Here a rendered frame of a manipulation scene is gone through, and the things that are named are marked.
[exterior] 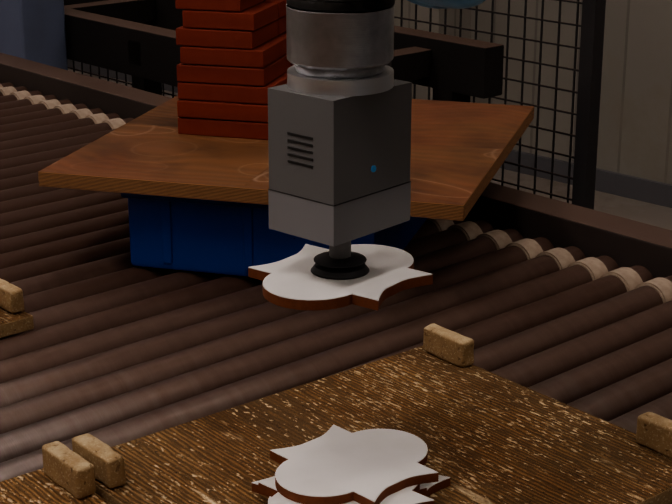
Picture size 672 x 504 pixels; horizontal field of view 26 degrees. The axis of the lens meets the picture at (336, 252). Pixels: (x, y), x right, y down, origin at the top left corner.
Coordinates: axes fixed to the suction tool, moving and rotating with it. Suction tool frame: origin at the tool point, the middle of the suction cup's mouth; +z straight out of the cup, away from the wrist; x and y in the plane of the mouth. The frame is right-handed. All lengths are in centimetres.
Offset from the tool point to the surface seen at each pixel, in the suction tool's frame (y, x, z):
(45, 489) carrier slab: 13.4, -19.5, 18.4
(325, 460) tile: -0.3, -1.8, 15.0
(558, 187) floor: -369, -221, 113
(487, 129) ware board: -74, -41, 8
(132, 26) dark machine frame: -101, -142, 10
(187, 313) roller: -24, -44, 20
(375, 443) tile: -5.2, -0.8, 15.0
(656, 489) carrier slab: -19.2, 16.7, 18.3
